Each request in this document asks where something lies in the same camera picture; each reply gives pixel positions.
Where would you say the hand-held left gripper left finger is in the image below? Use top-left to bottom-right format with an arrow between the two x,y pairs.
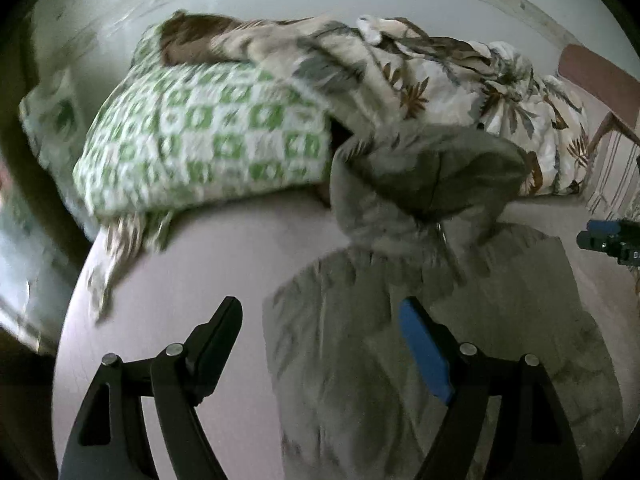
59,296 -> 244,480

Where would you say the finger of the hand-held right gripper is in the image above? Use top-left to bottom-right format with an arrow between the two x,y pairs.
576,231 -> 623,253
587,218 -> 640,235

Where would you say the wooden armchair with striped cushion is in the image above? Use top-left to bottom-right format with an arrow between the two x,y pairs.
557,44 -> 640,221

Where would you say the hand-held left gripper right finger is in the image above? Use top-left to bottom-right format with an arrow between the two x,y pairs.
399,296 -> 583,480

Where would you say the small green printed pillow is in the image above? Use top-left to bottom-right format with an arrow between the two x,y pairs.
19,67 -> 101,241

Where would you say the brown cloth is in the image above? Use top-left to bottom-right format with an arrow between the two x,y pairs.
160,14 -> 261,67

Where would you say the leaf printed blanket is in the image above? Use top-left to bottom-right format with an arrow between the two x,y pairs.
220,14 -> 591,197

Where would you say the beige fringed cloth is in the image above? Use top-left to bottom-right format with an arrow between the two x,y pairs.
87,209 -> 173,323

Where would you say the green white patterned pillow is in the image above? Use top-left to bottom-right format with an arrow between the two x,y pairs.
72,25 -> 335,221

